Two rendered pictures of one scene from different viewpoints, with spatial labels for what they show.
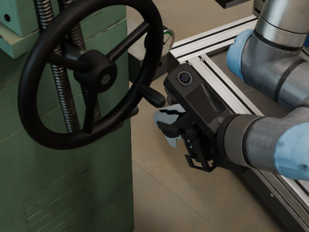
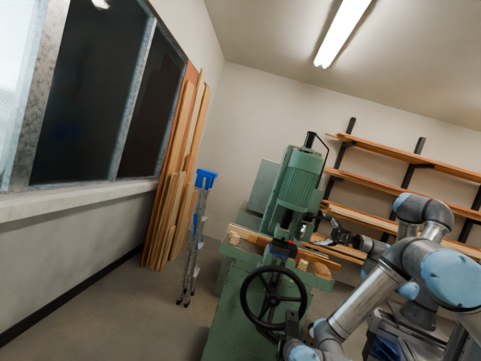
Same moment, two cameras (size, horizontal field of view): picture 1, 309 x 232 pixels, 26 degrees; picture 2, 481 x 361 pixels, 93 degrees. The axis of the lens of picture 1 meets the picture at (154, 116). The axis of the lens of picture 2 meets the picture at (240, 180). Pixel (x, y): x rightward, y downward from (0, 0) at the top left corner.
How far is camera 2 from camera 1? 0.46 m
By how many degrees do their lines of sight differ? 58
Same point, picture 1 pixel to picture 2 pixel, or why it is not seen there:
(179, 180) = not seen: outside the picture
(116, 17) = not seen: hidden behind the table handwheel
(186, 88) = (290, 317)
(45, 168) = (246, 341)
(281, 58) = (329, 333)
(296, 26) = (341, 322)
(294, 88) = (325, 346)
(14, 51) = not seen: hidden behind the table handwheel
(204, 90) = (295, 324)
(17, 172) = (237, 329)
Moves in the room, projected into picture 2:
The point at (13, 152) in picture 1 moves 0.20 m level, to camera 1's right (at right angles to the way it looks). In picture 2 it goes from (240, 319) to (268, 351)
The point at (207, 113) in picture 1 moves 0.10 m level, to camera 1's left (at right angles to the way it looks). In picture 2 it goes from (290, 331) to (269, 311)
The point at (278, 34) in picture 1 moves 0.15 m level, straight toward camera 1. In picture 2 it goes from (333, 321) to (298, 324)
